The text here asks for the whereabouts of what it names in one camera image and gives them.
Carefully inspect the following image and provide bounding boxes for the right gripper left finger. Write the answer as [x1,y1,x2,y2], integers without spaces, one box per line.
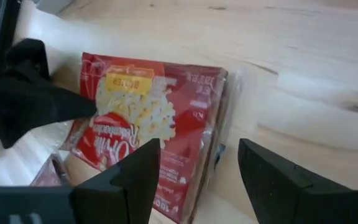
[0,138,162,224]

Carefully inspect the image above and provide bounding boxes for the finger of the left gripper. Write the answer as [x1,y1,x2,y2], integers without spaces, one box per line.
[0,73,98,149]
[6,39,51,79]

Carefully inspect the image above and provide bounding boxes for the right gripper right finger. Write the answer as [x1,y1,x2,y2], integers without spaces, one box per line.
[237,138,358,224]

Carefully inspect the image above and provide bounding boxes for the red popcorn bag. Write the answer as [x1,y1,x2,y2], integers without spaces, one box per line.
[29,152,71,187]
[59,52,248,224]

